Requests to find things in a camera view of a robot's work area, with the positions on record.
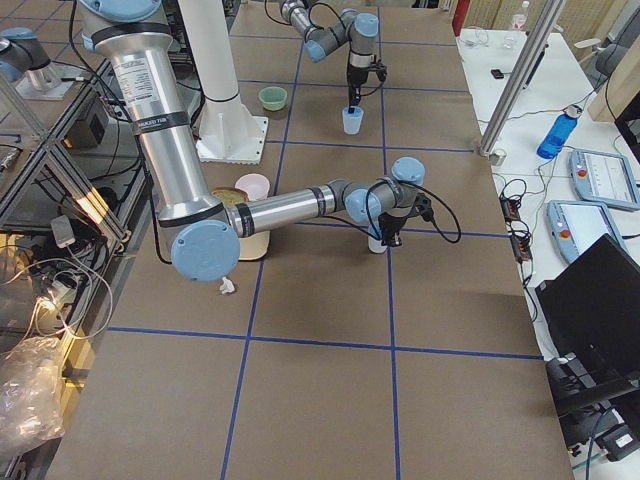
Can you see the blue water bottle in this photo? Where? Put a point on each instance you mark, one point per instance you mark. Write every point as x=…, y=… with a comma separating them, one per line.
x=559, y=132

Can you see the cream toaster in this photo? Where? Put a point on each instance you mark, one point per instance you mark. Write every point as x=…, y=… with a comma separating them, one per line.
x=254, y=247

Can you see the pink bowl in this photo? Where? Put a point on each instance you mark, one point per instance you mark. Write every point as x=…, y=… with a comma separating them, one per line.
x=256, y=186

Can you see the aluminium frame post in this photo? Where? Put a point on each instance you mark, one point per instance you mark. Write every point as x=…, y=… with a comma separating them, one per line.
x=524, y=65

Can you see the green bowl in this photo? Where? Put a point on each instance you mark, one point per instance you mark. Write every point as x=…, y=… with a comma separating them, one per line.
x=273, y=98

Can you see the upper teach pendant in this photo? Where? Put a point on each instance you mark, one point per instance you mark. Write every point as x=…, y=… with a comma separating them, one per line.
x=604, y=177

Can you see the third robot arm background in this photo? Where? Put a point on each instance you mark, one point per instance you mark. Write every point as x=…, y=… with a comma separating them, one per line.
x=26, y=64

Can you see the black monitor stand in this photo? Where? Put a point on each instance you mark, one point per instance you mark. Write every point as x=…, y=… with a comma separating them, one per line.
x=574, y=388

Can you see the blue cup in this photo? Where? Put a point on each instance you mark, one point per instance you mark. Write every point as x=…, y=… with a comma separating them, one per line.
x=375, y=244
x=352, y=122

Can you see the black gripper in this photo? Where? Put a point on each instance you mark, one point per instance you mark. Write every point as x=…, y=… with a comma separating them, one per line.
x=355, y=78
x=389, y=221

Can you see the bread slice in toaster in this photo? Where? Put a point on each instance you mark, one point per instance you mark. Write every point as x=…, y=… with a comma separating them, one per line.
x=230, y=196

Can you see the white camera pole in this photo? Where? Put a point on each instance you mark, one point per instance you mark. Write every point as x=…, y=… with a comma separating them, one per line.
x=208, y=37

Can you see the black laptop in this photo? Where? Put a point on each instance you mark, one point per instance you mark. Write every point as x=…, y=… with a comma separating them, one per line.
x=593, y=305

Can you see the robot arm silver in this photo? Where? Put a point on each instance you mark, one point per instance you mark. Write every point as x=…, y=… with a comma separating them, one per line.
x=358, y=30
x=203, y=235

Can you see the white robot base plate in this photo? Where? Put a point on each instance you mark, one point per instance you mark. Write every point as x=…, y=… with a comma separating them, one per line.
x=230, y=144

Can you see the crumpled plastic bag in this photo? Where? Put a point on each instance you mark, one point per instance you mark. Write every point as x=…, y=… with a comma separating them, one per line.
x=31, y=383

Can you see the lower teach pendant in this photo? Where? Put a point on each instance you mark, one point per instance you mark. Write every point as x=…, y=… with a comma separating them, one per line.
x=576, y=225

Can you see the orange black power strip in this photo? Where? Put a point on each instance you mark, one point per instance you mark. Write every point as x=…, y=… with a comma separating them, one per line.
x=519, y=233

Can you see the teach pendant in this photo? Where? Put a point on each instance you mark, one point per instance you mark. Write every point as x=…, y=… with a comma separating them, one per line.
x=576, y=225
x=604, y=177

